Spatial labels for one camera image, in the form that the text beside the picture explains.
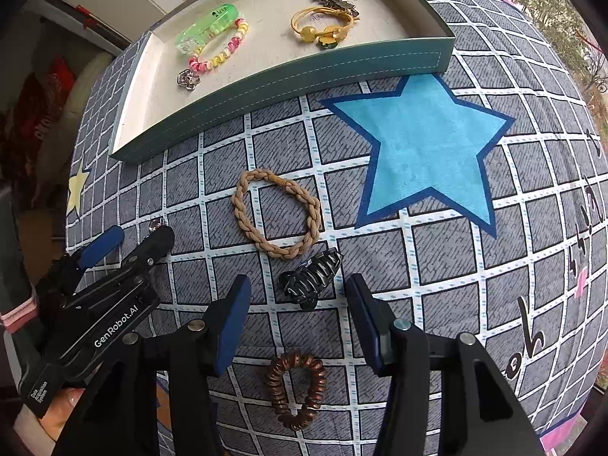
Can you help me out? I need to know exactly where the cream leather sofa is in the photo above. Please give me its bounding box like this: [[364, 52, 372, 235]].
[[45, 50, 117, 210]]

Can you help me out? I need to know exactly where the yellow beaded hair tie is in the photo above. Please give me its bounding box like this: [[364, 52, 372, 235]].
[[291, 6, 360, 51]]

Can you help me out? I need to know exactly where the metal flower charm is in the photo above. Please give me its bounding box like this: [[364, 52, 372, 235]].
[[177, 69, 203, 91]]

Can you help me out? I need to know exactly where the grey checked star tablecloth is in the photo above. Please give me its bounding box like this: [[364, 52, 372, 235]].
[[64, 0, 608, 456]]

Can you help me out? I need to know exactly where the red patterned cushion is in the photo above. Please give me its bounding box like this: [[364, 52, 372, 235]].
[[33, 54, 79, 153]]

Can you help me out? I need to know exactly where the person's left hand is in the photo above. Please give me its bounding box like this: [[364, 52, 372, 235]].
[[40, 386, 86, 442]]

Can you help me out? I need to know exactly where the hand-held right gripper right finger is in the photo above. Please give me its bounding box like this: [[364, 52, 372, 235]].
[[345, 273, 543, 456]]

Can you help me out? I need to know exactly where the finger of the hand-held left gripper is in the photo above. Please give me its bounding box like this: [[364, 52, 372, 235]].
[[57, 225, 126, 272], [115, 224, 176, 272]]

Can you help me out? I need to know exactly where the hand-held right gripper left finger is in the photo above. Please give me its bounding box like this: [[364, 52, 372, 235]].
[[51, 274, 252, 456]]

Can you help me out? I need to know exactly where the colourful bead bracelet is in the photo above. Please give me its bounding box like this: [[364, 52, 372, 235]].
[[187, 18, 250, 74]]

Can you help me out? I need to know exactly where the brown spiral hair tie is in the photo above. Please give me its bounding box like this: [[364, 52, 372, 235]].
[[264, 352, 328, 431]]

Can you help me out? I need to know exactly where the green translucent bangle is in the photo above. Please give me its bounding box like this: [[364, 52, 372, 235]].
[[175, 4, 239, 55]]

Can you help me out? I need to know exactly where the shallow teal cardboard tray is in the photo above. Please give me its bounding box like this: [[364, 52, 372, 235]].
[[108, 0, 456, 163]]

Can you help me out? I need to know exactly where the tan braided hair tie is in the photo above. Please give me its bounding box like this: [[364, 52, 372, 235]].
[[231, 168, 323, 261]]

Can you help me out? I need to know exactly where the black claw hair clip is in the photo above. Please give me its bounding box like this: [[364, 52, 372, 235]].
[[278, 249, 344, 312]]

